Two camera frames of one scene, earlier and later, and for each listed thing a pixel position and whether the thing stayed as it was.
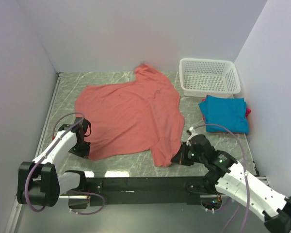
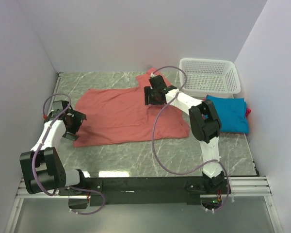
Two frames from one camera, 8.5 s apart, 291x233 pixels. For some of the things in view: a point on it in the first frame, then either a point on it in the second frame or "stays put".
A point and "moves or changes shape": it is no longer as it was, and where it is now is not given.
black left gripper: x=85 y=152 → x=78 y=118
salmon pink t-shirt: x=144 y=113 moves or changes shape
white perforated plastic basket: x=203 y=77 stays put
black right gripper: x=180 y=158 → x=148 y=91
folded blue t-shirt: x=230 y=112 stays put
